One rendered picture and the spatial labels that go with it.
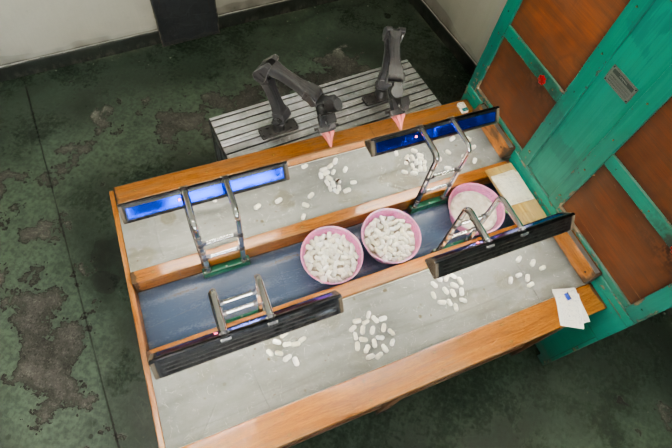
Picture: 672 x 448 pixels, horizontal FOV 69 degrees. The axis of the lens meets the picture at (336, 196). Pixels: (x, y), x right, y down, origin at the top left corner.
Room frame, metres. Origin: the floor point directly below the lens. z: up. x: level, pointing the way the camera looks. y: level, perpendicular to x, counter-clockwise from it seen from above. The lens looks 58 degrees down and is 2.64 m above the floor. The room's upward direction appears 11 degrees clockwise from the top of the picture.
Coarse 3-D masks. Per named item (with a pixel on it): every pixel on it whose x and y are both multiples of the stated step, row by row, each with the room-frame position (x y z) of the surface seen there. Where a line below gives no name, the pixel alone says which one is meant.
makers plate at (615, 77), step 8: (608, 72) 1.45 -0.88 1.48; (616, 72) 1.43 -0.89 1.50; (608, 80) 1.44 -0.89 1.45; (616, 80) 1.42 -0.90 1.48; (624, 80) 1.40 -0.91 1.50; (616, 88) 1.40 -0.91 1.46; (624, 88) 1.38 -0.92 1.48; (632, 88) 1.36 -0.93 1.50; (624, 96) 1.36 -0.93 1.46; (632, 96) 1.34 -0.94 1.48
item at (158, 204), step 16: (240, 176) 0.95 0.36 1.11; (256, 176) 0.97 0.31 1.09; (272, 176) 0.99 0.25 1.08; (288, 176) 1.01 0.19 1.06; (176, 192) 0.83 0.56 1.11; (192, 192) 0.85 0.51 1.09; (208, 192) 0.87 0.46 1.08; (224, 192) 0.89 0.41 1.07; (240, 192) 0.91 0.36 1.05; (128, 208) 0.73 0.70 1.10; (144, 208) 0.75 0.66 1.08; (160, 208) 0.77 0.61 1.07; (176, 208) 0.79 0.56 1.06
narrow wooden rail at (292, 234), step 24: (480, 168) 1.47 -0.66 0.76; (408, 192) 1.25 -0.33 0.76; (432, 192) 1.27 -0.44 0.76; (336, 216) 1.05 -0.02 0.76; (360, 216) 1.08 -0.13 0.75; (264, 240) 0.87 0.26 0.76; (288, 240) 0.91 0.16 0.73; (168, 264) 0.68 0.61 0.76; (192, 264) 0.70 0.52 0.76; (216, 264) 0.74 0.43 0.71; (144, 288) 0.59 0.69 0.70
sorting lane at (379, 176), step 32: (480, 128) 1.74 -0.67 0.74; (320, 160) 1.35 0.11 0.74; (352, 160) 1.38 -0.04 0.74; (384, 160) 1.42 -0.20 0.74; (448, 160) 1.50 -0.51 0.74; (480, 160) 1.54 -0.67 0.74; (256, 192) 1.10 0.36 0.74; (288, 192) 1.14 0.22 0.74; (320, 192) 1.17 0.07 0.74; (352, 192) 1.20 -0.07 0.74; (384, 192) 1.24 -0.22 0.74; (128, 224) 0.83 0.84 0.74; (160, 224) 0.86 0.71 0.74; (224, 224) 0.92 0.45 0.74; (256, 224) 0.95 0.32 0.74; (288, 224) 0.98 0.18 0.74; (128, 256) 0.69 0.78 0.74; (160, 256) 0.72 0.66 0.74
